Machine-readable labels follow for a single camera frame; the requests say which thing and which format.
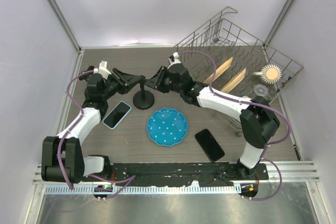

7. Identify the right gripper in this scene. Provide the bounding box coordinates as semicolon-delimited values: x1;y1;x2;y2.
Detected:
145;66;183;93

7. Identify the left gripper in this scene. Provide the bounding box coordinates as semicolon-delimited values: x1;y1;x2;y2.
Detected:
102;69;141;100

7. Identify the black phone stand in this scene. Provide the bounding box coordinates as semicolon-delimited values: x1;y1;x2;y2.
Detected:
133;76;155;110

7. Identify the black phone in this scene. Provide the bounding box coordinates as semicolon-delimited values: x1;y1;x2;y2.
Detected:
195;129;225;162

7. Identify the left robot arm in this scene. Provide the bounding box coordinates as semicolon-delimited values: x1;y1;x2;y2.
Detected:
41;66;145;188

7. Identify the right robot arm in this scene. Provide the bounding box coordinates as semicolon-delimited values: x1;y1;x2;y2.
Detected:
145;63;280;179

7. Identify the phone in blue case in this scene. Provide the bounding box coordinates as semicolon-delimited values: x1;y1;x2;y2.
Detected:
102;101;131;130

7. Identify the blue polka dot plate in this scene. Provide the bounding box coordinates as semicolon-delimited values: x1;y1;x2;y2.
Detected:
146;108;188;147

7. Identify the beige plate, rear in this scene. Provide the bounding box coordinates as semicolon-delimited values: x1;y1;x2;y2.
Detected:
203;57;233;84

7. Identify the beige plate, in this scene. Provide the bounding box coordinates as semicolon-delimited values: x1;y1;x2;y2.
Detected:
221;68;246;93
203;57;233;84

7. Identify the beige plate, front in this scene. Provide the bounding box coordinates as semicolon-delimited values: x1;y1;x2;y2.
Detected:
221;68;246;93

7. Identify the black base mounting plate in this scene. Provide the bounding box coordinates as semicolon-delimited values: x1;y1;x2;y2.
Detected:
98;162;269;187

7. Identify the clear glass cup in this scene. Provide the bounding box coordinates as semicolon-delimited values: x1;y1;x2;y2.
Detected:
254;84;269;97

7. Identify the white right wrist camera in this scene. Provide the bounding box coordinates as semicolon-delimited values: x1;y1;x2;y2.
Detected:
168;52;181;69

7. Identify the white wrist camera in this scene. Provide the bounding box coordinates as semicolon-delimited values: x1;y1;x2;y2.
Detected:
168;52;181;69
93;61;111;80

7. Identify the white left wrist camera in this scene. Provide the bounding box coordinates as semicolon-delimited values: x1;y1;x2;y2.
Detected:
93;61;111;80

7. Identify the grey wire dish rack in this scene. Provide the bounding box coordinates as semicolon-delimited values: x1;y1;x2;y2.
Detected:
174;6;304;137

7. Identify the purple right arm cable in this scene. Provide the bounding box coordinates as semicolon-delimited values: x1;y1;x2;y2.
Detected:
178;50;291;200

